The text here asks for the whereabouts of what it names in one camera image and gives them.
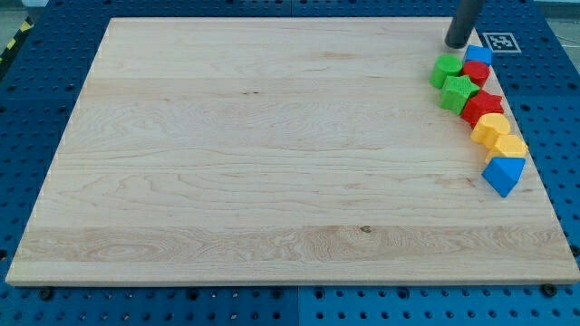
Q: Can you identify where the yellow black hazard tape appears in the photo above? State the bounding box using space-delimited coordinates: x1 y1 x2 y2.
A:
1 16 34 64

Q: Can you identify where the blue triangle block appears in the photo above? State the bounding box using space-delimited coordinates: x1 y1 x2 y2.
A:
481 157 527 197

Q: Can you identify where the red cylinder block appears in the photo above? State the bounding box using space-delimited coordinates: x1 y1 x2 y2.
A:
461 61 490 88

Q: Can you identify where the green star block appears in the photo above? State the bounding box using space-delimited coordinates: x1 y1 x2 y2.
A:
440 75 480 115

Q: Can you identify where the light wooden board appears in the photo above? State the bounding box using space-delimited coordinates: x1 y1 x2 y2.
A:
6 17 579 287

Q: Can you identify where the black white fiducial marker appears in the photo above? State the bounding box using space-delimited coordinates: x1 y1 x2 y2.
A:
483 32 521 53

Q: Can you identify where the green cylinder block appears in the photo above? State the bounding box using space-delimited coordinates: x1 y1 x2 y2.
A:
429 54 463 89

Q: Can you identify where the yellow heart block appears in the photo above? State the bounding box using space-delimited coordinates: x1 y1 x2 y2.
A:
470 113 511 149

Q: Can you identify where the blue cube block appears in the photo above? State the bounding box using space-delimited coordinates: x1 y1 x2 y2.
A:
463 44 493 66

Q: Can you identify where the red star block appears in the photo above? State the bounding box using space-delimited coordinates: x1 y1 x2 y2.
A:
460 90 504 129

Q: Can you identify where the yellow hexagon block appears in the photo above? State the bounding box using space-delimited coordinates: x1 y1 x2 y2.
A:
485 134 528 163

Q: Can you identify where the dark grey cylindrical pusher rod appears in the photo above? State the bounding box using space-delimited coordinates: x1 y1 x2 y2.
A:
444 0 484 49

